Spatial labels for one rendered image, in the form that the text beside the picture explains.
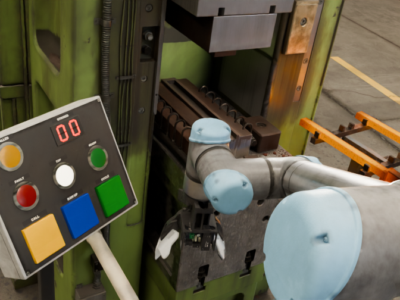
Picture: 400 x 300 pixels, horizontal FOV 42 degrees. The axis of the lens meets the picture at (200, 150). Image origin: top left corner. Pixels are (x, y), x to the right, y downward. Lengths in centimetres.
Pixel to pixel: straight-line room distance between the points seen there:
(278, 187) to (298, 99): 96
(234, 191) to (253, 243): 95
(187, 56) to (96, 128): 79
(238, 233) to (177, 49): 69
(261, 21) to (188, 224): 61
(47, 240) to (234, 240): 78
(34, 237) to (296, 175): 54
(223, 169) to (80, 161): 41
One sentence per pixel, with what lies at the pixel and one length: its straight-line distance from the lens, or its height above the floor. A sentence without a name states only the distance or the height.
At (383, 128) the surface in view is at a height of 97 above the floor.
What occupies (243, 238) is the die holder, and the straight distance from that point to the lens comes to 174.
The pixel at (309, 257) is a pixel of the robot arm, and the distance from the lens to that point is 49.
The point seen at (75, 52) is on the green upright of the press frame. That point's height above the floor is 124.
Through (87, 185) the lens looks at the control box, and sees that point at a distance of 117.
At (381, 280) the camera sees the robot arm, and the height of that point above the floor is 141.
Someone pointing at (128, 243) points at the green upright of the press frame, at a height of 54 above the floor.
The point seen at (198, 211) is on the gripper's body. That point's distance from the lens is 100.
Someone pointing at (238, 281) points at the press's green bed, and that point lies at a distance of 190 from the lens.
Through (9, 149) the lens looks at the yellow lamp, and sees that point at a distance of 107.
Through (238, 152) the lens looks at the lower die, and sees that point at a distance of 158.
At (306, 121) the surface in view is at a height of 97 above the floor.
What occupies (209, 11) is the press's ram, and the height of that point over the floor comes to 138.
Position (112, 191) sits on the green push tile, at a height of 102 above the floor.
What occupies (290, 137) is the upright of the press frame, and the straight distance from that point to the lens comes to 191.
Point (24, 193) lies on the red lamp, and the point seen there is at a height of 110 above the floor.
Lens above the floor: 174
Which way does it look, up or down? 31 degrees down
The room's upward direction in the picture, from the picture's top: 8 degrees clockwise
